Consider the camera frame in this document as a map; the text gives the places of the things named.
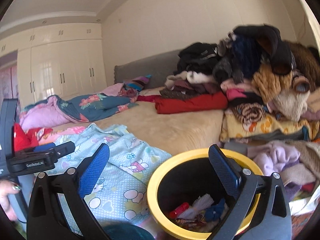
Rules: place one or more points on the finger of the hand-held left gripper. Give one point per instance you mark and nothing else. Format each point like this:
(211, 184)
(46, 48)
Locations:
(45, 147)

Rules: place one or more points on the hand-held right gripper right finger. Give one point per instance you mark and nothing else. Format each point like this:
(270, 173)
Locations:
(225, 172)

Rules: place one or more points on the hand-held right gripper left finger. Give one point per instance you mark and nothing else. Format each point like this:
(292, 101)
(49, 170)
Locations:
(93, 170)

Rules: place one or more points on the black bin with yellow rim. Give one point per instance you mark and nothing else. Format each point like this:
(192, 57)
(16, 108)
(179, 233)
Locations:
(155, 180)

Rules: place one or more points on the person's left hand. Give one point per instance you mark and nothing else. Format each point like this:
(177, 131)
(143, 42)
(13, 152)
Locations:
(5, 200)

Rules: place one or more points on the bright red cloth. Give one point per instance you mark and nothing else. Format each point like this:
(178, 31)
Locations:
(22, 137)

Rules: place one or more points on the pink cartoon blanket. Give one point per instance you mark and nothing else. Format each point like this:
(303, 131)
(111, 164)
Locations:
(67, 131)

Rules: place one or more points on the light blue cartoon blanket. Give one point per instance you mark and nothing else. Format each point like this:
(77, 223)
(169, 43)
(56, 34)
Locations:
(125, 160)

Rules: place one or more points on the pink patterned door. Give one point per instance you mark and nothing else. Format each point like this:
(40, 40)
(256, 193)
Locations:
(7, 82)

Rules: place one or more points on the lavender garment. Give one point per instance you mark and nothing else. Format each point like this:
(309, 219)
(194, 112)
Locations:
(275, 155)

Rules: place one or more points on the yellow cartoon blanket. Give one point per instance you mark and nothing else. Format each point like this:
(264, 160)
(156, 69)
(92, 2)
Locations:
(265, 130)

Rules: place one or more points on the brown striped fleece cloth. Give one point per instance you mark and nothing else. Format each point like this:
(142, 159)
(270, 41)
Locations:
(250, 112)

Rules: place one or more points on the blue floral quilt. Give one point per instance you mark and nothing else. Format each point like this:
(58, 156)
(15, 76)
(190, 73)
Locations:
(100, 105)

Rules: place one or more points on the person's teal clothing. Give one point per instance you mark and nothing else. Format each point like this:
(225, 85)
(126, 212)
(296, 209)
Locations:
(125, 232)

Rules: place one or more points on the beige bed sheet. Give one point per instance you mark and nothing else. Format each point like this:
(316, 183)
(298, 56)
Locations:
(170, 127)

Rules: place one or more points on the red folded garment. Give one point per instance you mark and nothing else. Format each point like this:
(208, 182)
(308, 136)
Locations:
(192, 103)

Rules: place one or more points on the pink garment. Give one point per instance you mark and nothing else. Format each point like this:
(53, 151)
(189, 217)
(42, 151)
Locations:
(235, 92)

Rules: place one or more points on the white wardrobe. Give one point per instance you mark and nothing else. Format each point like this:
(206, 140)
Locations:
(55, 62)

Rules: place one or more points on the light pink cloth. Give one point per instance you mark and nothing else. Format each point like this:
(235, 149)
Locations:
(113, 90)

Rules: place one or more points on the beige knitted cloth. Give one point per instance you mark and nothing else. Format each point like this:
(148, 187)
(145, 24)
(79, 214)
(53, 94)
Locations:
(307, 160)

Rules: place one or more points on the brown dotted cloth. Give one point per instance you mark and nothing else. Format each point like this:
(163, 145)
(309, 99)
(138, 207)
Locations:
(185, 90)

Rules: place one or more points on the dark red cloth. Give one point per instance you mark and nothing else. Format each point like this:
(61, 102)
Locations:
(150, 97)

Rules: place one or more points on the tan fuzzy sweater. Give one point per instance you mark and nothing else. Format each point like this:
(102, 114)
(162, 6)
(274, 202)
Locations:
(272, 90)

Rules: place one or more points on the striped pillow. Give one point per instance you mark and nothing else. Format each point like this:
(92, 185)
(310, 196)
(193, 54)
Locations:
(137, 82)

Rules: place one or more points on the white fleece cloth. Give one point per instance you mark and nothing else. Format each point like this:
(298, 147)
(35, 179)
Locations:
(195, 76)

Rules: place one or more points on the grey fuzzy garment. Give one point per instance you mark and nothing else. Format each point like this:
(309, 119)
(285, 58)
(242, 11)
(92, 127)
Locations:
(225, 67)

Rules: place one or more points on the black jacket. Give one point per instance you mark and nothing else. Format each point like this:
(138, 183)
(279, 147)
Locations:
(197, 57)

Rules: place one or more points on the grey headboard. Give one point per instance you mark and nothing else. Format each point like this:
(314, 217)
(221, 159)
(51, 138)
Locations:
(155, 67)

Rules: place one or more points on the navy fuzzy garment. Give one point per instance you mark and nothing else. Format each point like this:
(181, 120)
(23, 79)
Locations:
(246, 55)

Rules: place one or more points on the grey purple knitted cloth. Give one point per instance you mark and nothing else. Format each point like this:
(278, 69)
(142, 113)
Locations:
(225, 46)

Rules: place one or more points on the black coat with brown lining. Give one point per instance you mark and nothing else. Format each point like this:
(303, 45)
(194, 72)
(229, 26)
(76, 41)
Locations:
(275, 45)

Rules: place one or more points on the brown fur coat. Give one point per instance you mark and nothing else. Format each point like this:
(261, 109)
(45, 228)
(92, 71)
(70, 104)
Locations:
(305, 60)

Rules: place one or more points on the cream curtain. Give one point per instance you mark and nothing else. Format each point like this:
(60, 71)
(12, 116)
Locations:
(308, 25)

